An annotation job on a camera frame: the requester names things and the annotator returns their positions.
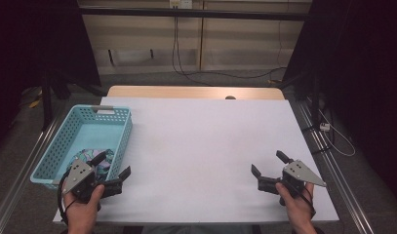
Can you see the black tripod stand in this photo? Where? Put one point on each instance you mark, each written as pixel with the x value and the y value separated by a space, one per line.
pixel 46 97

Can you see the black metal stand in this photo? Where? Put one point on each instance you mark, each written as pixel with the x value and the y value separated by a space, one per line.
pixel 314 97

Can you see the person's left hand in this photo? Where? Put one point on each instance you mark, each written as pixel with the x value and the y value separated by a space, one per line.
pixel 82 211

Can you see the turquoise plastic basket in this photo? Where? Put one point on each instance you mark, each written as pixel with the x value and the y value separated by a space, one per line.
pixel 88 136

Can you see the white wall socket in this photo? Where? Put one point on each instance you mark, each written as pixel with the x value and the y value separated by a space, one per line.
pixel 185 4

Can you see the white foam mat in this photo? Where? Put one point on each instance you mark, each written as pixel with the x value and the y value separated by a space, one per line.
pixel 202 146

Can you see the yellow tape strip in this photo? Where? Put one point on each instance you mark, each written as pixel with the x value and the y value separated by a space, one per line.
pixel 34 104

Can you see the white plug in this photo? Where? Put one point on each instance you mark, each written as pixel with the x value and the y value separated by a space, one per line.
pixel 325 127

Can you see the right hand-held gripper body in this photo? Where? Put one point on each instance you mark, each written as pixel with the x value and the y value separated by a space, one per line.
pixel 298 174

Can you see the black curtain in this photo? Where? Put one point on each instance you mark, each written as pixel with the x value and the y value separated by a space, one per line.
pixel 30 39
pixel 365 65

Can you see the black horizontal bar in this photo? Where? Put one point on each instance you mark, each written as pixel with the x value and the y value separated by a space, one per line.
pixel 186 13

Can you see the metal floor rail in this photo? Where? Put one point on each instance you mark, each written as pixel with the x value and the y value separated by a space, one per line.
pixel 340 182
pixel 28 172

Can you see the purple seahorse print swimsuit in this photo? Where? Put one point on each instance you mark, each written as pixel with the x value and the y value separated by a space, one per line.
pixel 106 168

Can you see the person's right hand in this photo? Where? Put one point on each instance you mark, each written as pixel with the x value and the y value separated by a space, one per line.
pixel 298 209

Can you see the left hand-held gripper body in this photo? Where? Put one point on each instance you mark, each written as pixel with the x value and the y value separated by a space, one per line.
pixel 76 177

